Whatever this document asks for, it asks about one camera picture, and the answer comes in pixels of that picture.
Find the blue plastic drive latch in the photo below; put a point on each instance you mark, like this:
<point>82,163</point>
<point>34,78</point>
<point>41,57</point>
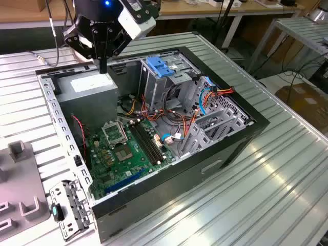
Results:
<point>159,68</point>

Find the metal card slot bracket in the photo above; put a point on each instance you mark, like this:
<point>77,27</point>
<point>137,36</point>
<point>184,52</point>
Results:
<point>77,202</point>

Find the black latch with teal stripe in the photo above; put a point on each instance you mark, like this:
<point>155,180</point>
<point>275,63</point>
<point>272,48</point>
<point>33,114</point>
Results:
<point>58,212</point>

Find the black stand pole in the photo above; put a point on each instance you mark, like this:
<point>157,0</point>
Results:
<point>226,5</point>

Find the grey metal drive cage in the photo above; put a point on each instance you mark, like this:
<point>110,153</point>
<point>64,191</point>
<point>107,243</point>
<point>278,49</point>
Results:
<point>157,89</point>

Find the grey metal disk bay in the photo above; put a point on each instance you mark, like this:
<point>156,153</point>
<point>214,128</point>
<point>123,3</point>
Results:
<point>197,135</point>

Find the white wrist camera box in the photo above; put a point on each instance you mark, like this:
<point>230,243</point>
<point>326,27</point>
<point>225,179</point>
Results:
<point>135,23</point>

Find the black RAM slot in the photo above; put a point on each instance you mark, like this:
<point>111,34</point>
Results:
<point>141,145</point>
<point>148,143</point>
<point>152,141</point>
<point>145,144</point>

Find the flat brown cardboard box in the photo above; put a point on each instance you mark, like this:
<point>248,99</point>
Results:
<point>305,102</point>

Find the grey parts rack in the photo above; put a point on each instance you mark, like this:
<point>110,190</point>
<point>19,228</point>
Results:
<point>23,179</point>

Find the green motherboard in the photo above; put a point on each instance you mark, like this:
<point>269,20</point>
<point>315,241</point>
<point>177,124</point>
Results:
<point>123,174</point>

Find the grey power supply unit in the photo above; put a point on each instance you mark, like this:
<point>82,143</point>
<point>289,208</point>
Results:
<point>87,102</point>

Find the metal slat side table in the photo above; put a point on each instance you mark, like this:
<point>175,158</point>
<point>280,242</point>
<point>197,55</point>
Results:
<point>299,29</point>

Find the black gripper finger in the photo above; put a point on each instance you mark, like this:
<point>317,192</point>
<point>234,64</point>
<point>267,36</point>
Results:
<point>71,41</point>
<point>123,41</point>

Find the wooden top desk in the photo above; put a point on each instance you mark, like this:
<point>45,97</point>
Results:
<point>25,12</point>

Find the black open PC case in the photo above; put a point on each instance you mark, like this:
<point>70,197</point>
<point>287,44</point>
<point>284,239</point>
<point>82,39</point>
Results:
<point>166,189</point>

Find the small black case switch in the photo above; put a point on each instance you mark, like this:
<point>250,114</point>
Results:
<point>77,161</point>

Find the CPU socket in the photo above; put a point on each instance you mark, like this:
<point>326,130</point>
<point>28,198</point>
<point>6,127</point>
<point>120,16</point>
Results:
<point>123,153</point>

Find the small cardboard box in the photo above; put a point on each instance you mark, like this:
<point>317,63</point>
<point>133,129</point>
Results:
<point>44,5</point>

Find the blue expansion slot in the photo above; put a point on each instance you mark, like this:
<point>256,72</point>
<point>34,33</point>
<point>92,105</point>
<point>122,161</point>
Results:
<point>125,182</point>

